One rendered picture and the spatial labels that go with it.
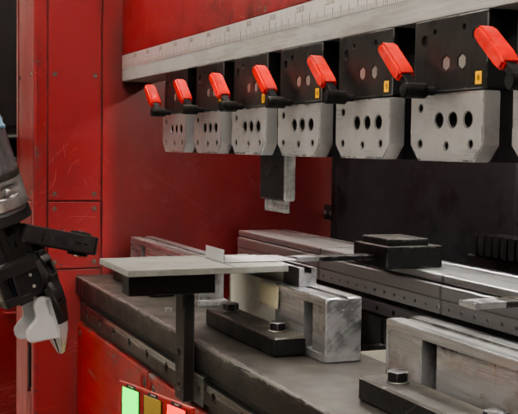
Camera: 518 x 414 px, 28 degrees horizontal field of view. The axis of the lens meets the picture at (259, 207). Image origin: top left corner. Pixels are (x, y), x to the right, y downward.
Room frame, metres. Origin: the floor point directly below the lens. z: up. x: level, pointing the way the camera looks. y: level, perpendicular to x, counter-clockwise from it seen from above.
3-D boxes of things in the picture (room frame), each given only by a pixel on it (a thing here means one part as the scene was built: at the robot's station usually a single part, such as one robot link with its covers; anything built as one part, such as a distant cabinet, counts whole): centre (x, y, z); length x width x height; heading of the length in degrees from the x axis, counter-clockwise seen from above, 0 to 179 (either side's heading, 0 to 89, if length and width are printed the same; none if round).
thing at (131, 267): (1.67, 0.11, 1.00); 0.26 x 0.18 x 0.01; 113
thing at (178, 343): (1.65, 0.14, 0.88); 0.14 x 0.04 x 0.22; 113
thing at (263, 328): (1.67, 0.01, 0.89); 0.30 x 0.05 x 0.03; 23
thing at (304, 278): (1.70, -0.04, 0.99); 0.20 x 0.03 x 0.03; 23
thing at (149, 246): (2.23, 0.18, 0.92); 0.50 x 0.06 x 0.10; 23
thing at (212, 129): (1.93, 0.06, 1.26); 0.15 x 0.09 x 0.17; 23
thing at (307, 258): (1.77, -0.17, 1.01); 0.26 x 0.12 x 0.05; 113
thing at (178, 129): (2.12, 0.14, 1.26); 0.15 x 0.09 x 0.17; 23
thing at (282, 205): (1.72, -0.03, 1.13); 0.10 x 0.02 x 0.10; 23
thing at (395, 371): (1.24, -0.17, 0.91); 0.03 x 0.03 x 0.02
